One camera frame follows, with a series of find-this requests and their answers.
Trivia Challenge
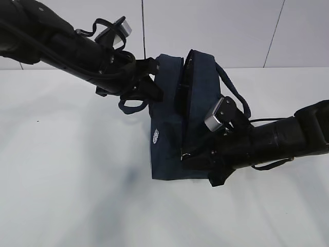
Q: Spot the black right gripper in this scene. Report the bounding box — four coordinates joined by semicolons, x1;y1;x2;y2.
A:
181;131;253;187

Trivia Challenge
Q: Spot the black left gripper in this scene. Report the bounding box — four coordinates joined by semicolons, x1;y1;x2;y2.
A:
95;50;163;102

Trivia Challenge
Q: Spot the navy blue lunch bag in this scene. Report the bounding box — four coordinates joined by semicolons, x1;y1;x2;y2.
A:
119;50;251;181

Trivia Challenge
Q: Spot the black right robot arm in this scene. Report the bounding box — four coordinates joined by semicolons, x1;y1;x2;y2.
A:
182;100;328;187

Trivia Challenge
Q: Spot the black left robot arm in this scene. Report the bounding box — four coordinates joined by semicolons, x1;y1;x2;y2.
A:
1;1;163;102

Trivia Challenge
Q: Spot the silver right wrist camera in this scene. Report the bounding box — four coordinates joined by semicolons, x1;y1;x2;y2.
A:
204;96;250;132

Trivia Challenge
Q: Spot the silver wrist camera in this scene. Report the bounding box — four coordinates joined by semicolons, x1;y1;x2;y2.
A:
94;16;133;50
204;96;250;132

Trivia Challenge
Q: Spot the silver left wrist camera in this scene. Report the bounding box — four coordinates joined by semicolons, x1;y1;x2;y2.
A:
94;16;133;50

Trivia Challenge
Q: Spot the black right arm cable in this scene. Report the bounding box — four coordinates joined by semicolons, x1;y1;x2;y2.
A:
246;117;296;171

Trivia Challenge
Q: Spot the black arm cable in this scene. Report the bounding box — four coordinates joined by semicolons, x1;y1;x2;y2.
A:
0;17;138;83
246;117;296;171

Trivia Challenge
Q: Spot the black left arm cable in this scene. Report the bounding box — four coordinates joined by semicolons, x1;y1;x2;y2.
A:
0;17;138;83

